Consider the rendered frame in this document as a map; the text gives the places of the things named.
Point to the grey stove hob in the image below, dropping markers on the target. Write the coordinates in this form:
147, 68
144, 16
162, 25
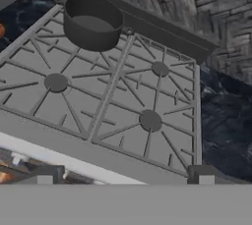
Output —
114, 94

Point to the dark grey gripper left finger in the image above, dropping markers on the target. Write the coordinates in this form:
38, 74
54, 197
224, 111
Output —
46, 174

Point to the orange sweet potato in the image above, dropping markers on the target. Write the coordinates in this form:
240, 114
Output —
1, 30

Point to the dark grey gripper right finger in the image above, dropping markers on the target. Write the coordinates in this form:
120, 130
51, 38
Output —
205, 171

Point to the dark grey pot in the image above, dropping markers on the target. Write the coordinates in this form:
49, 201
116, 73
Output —
93, 22

